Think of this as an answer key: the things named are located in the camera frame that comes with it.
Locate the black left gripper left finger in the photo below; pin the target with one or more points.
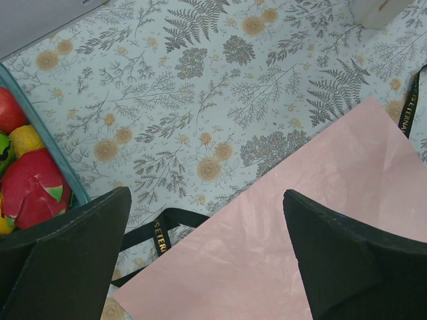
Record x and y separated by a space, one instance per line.
62 268

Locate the red apple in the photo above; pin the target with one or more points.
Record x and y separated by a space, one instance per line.
12 116

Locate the yellow fruit in tray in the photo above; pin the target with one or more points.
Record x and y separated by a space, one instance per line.
25 139

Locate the green apple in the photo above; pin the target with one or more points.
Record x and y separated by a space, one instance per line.
7 153

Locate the purple pink wrapping paper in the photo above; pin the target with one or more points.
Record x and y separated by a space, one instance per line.
240 263

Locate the pink dragon fruit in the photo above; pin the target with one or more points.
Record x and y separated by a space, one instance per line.
33 190

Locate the yellow lemon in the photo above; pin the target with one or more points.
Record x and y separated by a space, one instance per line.
5 229

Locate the floral table mat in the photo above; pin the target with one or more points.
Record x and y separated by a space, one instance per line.
187 103

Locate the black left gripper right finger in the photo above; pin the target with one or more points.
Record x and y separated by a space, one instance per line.
351 270

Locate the white ceramic vase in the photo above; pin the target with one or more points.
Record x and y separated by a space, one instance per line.
376 14

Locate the teal plastic fruit tray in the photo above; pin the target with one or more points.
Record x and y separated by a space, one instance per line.
80 195

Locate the black ribbon gold lettering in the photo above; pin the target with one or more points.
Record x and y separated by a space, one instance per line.
171 218

